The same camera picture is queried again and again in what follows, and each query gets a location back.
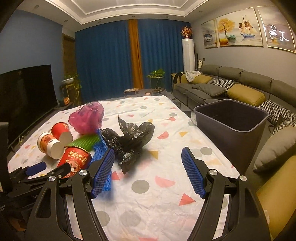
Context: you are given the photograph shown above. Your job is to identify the dark purple-rimmed trash bin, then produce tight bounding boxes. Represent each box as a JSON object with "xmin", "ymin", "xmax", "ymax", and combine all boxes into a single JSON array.
[{"xmin": 194, "ymin": 99, "xmax": 269, "ymax": 174}]

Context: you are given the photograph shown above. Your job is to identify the black television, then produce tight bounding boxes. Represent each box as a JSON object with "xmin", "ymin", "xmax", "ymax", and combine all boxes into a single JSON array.
[{"xmin": 0, "ymin": 65, "xmax": 58, "ymax": 144}]

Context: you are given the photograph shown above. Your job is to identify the red printed paper cup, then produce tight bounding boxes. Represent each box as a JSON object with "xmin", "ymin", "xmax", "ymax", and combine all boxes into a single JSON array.
[{"xmin": 57, "ymin": 146, "xmax": 91, "ymax": 178}]

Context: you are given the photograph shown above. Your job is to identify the orange white paper cup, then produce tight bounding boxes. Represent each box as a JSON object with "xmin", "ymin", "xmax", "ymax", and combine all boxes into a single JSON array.
[{"xmin": 37, "ymin": 132, "xmax": 64, "ymax": 160}]

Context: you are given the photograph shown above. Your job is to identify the mustard leather cushion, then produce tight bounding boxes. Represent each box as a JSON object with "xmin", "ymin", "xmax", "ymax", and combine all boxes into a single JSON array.
[{"xmin": 227, "ymin": 84, "xmax": 266, "ymax": 107}]

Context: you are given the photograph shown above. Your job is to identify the far mustard cushion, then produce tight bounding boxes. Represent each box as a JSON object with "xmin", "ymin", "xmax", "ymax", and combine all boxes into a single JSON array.
[{"xmin": 192, "ymin": 74, "xmax": 213, "ymax": 84}]

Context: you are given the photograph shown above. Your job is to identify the flat grey cushion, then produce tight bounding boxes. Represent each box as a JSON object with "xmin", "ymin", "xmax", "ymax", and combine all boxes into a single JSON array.
[{"xmin": 192, "ymin": 83, "xmax": 226, "ymax": 97}]

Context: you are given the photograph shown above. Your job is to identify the blue curtain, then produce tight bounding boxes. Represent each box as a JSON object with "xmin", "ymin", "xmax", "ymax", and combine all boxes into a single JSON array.
[{"xmin": 75, "ymin": 19, "xmax": 191, "ymax": 102}]

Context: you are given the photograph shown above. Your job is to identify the black white patterned cushion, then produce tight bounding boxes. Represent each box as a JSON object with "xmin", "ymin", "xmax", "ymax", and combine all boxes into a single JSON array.
[{"xmin": 258, "ymin": 100, "xmax": 295, "ymax": 125}]

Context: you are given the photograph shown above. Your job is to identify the patterned white tablecloth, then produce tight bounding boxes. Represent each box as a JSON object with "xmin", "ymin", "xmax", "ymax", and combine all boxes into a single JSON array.
[{"xmin": 7, "ymin": 95, "xmax": 241, "ymax": 241}]

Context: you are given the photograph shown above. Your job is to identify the purple abstract painting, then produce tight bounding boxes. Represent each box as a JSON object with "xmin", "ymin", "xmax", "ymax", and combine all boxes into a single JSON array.
[{"xmin": 256, "ymin": 6, "xmax": 295, "ymax": 53}]

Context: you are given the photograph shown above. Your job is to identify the plant on stand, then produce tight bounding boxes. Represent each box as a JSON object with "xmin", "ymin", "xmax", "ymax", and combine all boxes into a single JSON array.
[{"xmin": 61, "ymin": 73, "xmax": 82, "ymax": 106}]

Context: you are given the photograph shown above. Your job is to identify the grey fabric cushion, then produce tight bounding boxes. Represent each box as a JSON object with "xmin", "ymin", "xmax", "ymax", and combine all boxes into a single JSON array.
[{"xmin": 253, "ymin": 126, "xmax": 295, "ymax": 173}]

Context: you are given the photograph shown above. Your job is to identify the orange curtain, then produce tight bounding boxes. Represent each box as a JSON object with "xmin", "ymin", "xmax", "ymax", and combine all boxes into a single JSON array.
[{"xmin": 128, "ymin": 19, "xmax": 144, "ymax": 89}]

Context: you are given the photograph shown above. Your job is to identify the pink plastic bag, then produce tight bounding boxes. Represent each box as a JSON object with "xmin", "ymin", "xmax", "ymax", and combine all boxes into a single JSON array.
[{"xmin": 68, "ymin": 101, "xmax": 104, "ymax": 135}]

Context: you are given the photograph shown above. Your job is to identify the sailboat painting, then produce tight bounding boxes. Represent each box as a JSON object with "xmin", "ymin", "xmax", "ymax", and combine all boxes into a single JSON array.
[{"xmin": 216, "ymin": 8, "xmax": 263, "ymax": 47}]

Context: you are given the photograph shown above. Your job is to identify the potted green plant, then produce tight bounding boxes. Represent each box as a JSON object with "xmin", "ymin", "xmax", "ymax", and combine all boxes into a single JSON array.
[{"xmin": 147, "ymin": 69, "xmax": 165, "ymax": 89}]

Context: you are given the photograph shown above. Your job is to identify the grey sectional sofa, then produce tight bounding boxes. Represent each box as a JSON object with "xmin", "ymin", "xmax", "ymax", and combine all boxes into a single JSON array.
[{"xmin": 173, "ymin": 65, "xmax": 295, "ymax": 240}]

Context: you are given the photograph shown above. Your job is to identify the green foam net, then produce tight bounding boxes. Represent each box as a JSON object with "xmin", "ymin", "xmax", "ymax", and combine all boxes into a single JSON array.
[{"xmin": 68, "ymin": 134, "xmax": 100, "ymax": 152}]

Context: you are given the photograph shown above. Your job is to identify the blue foam net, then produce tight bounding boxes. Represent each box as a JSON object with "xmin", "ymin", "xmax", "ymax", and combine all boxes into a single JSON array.
[{"xmin": 90, "ymin": 129, "xmax": 111, "ymax": 191}]

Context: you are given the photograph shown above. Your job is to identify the far patterned cushion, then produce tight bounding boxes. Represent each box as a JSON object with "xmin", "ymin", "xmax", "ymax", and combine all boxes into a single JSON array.
[{"xmin": 208, "ymin": 78, "xmax": 235, "ymax": 91}]

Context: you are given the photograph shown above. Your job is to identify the houndstooth cushion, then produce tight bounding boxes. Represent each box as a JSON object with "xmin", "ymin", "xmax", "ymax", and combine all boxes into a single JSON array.
[{"xmin": 272, "ymin": 116, "xmax": 296, "ymax": 135}]

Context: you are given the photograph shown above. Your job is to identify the dark coffee table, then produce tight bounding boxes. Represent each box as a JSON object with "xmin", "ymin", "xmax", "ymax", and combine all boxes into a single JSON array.
[{"xmin": 123, "ymin": 88, "xmax": 171, "ymax": 98}]

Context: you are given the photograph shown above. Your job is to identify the flower decoration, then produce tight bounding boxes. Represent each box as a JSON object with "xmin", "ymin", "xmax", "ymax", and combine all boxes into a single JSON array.
[{"xmin": 181, "ymin": 26, "xmax": 193, "ymax": 39}]

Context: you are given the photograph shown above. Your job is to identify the white standing air conditioner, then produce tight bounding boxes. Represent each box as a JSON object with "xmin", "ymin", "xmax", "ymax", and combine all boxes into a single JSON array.
[{"xmin": 182, "ymin": 38, "xmax": 195, "ymax": 72}]

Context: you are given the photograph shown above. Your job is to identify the small landscape painting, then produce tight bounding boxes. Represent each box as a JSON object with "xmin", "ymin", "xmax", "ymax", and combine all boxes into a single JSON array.
[{"xmin": 201, "ymin": 20, "xmax": 218, "ymax": 49}]

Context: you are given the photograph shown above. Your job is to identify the black plastic bag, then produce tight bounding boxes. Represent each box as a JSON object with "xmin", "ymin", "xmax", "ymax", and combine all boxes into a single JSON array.
[{"xmin": 101, "ymin": 118, "xmax": 155, "ymax": 174}]

